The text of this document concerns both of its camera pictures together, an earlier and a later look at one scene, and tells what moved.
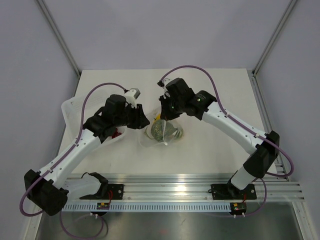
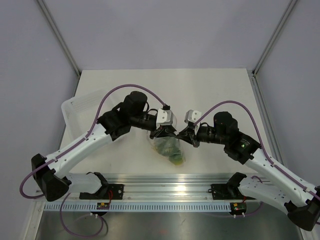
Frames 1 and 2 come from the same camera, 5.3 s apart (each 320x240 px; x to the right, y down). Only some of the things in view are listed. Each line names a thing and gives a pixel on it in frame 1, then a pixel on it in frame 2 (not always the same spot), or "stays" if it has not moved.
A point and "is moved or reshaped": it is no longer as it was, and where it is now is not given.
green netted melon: (162, 130) is moved or reshaped
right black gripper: (165, 114) to (189, 131)
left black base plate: (107, 192) stays
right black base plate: (228, 191) stays
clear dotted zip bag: (160, 132) is moved or reshaped
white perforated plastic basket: (77, 110) stays
